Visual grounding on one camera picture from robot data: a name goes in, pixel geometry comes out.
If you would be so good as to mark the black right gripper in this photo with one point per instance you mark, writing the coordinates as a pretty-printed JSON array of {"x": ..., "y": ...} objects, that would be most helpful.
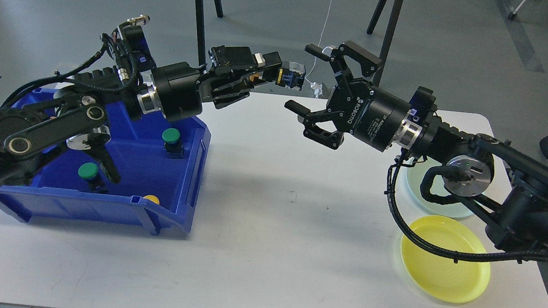
[{"x": 356, "y": 106}]

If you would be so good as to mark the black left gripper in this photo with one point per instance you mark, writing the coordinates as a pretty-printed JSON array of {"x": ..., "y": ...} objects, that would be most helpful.
[{"x": 175, "y": 89}]

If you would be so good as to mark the yellow push button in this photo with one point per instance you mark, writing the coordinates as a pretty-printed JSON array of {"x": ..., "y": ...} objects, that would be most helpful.
[{"x": 287, "y": 74}]

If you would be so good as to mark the green push button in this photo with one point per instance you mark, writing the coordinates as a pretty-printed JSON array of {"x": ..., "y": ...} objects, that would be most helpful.
[
  {"x": 173, "y": 144},
  {"x": 90, "y": 173}
]

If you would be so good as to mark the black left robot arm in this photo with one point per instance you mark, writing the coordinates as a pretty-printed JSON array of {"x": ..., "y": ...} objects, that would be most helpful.
[{"x": 43, "y": 119}]

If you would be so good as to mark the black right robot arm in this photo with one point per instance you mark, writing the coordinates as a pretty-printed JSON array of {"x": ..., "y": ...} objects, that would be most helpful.
[{"x": 506, "y": 189}]

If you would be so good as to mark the light green plate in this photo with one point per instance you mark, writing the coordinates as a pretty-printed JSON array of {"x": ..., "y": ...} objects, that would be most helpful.
[{"x": 432, "y": 183}]

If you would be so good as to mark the yellow button at bin front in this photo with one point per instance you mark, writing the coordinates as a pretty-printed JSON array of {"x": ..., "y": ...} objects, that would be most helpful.
[{"x": 152, "y": 198}]

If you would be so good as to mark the yellow plate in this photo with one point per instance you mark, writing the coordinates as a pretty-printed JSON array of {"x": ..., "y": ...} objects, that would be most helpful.
[{"x": 440, "y": 277}]

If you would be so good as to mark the blue plastic bin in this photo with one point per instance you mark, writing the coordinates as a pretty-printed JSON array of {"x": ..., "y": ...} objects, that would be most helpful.
[{"x": 137, "y": 149}]

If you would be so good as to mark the black tripod left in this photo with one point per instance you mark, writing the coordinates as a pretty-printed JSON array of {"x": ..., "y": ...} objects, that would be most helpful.
[{"x": 200, "y": 30}]

